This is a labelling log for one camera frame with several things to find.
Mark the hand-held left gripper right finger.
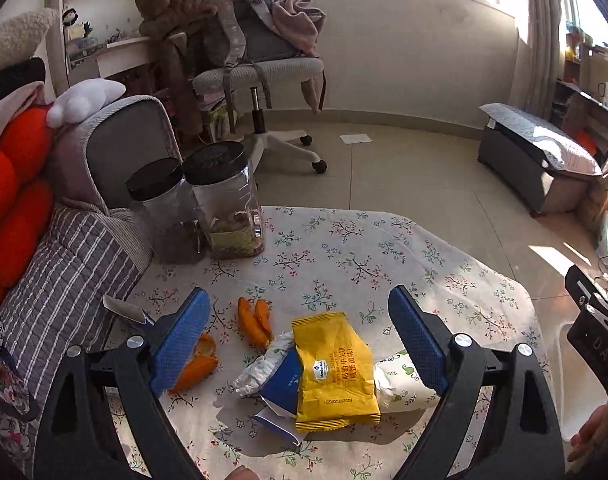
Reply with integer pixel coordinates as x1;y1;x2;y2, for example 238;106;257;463
388;285;567;480

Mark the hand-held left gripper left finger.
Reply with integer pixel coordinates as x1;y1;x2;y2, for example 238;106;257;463
34;287;212;480

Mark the orange peel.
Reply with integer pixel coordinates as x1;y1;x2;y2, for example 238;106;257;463
168;332;219;393
237;297;257;336
251;299;275;348

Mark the white paper cup green print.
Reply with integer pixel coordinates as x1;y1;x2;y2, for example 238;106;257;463
373;352;442;413

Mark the small white carton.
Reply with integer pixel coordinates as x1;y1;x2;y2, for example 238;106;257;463
102;294;157;328

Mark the white tissue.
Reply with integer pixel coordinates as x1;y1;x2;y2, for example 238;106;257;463
231;331;297;397

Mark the yellow snack packet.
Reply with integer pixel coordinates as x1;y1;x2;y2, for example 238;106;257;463
290;311;382;433

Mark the blue and white carton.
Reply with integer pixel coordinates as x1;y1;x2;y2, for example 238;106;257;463
253;347;307;447

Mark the person's right hand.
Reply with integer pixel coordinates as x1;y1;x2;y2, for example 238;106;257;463
568;400;608;465

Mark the floral tablecloth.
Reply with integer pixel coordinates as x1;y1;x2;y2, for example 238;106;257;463
101;205;550;480

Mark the grey striped cushion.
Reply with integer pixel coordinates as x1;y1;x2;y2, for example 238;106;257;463
0;202;142;411

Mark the clear jar black lid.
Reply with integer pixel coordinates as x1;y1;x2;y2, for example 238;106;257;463
126;157;205;266

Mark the clear jar with green label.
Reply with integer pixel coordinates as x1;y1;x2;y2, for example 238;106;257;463
183;141;266;260

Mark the floral print cloth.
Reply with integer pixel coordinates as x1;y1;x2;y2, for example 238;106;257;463
0;310;40;476

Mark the grey fabric chair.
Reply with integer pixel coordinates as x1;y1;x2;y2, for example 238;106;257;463
46;95;185;261

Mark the grey storage bench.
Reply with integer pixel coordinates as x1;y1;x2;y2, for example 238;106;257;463
478;102;605;218

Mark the grey quilted cover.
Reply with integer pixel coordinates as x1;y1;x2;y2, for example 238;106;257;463
479;102;603;177

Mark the red cushion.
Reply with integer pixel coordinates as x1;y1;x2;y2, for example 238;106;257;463
0;105;55;313

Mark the wooden shelf desk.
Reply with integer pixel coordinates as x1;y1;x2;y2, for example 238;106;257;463
551;30;608;171

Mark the white plush toy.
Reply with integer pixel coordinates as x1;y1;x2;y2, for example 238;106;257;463
46;78;127;126

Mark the white office chair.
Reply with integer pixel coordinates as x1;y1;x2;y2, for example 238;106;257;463
191;0;330;176

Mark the white bookshelf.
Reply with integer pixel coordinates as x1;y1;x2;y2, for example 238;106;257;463
44;0;157;106

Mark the grey curtain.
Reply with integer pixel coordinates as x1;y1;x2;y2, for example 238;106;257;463
521;0;575;116

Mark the grey backpack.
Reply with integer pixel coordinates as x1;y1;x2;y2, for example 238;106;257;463
224;0;305;66

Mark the pink blanket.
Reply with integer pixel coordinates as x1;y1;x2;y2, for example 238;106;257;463
271;0;327;111

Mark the beige fleece cloth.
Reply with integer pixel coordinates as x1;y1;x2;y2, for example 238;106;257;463
0;8;57;78

